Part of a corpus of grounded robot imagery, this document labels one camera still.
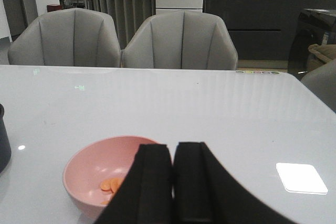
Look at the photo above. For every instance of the black appliance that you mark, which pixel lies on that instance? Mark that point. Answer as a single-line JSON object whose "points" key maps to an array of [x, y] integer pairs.
{"points": [[315, 26]]}

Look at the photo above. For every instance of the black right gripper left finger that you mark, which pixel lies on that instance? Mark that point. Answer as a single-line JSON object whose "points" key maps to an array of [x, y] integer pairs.
{"points": [[145, 196]]}

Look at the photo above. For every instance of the coloured sticker strip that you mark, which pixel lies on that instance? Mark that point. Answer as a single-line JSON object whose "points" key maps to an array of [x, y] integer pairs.
{"points": [[257, 72]]}

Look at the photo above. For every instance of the dark counter cabinet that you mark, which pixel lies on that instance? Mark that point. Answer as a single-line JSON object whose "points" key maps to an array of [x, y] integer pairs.
{"points": [[263, 29]]}

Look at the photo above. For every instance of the beige cushion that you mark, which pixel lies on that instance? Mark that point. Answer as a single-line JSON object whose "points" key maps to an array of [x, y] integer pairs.
{"points": [[320, 55]]}

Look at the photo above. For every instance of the grey chair at right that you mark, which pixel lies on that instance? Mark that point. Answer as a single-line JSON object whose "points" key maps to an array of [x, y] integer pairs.
{"points": [[321, 82]]}

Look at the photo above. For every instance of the pink bowl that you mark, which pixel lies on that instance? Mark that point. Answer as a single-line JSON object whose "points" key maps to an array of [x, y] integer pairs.
{"points": [[88, 168]]}

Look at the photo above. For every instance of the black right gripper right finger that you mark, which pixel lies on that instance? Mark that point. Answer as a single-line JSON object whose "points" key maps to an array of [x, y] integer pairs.
{"points": [[205, 192]]}

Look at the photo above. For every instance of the dark blue saucepan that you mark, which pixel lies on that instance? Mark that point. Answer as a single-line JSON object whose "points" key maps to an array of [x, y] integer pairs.
{"points": [[6, 151]]}

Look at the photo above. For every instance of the orange ham slices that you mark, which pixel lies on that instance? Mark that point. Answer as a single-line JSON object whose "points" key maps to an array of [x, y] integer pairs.
{"points": [[111, 186]]}

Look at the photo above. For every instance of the red bin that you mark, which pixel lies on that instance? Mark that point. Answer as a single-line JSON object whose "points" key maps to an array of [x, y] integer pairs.
{"points": [[54, 7]]}

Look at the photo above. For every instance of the left grey chair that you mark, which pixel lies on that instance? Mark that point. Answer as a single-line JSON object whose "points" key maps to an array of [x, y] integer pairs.
{"points": [[73, 37]]}

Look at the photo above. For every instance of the grey chair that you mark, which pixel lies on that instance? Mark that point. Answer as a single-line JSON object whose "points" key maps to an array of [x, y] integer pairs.
{"points": [[321, 82], [181, 40], [73, 37]]}

